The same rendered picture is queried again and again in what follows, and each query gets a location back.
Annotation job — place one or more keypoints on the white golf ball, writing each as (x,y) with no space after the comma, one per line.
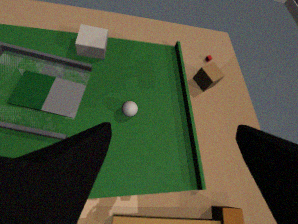
(129,108)

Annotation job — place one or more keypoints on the tan cube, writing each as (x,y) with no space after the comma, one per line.
(208,76)

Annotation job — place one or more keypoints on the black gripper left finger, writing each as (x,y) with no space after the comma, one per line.
(51,185)

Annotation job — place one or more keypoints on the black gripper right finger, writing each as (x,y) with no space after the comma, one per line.
(273,164)

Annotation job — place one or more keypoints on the grey cube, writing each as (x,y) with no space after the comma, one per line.
(91,41)

